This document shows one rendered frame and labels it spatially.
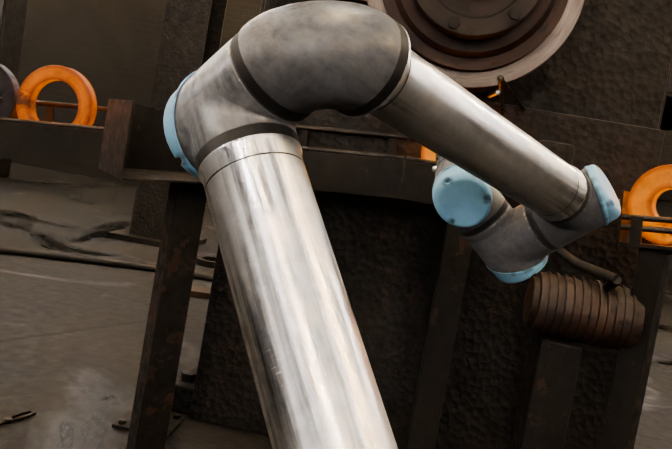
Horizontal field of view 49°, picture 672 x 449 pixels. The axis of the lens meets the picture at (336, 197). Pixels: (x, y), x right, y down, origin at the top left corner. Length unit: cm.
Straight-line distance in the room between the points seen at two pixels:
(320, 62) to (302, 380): 31
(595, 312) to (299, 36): 94
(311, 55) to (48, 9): 816
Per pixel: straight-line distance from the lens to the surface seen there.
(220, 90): 78
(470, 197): 115
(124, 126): 134
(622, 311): 152
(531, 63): 164
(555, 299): 149
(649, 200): 155
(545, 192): 105
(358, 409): 67
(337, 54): 74
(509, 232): 118
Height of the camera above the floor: 69
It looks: 3 degrees down
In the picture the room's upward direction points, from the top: 10 degrees clockwise
